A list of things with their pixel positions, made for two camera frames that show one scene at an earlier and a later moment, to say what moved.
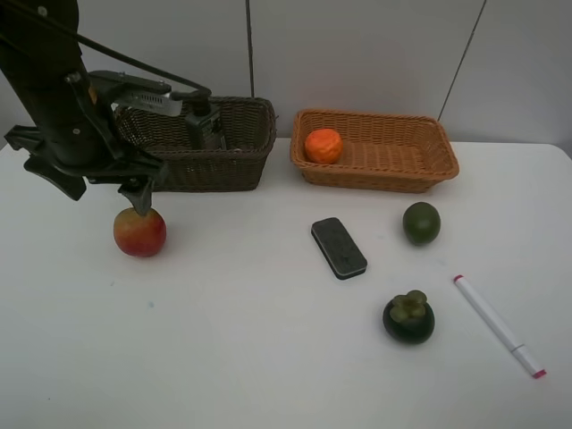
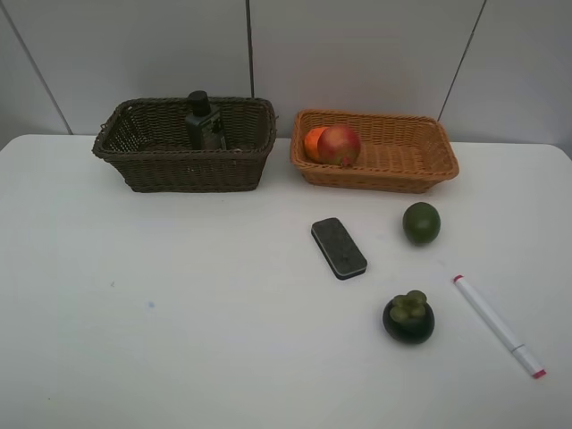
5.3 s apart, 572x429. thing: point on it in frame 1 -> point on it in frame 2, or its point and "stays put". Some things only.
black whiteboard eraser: (339, 248) stays put
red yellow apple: (138, 235) -> (336, 145)
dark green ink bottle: (204, 126) stays put
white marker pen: (517, 349) stays put
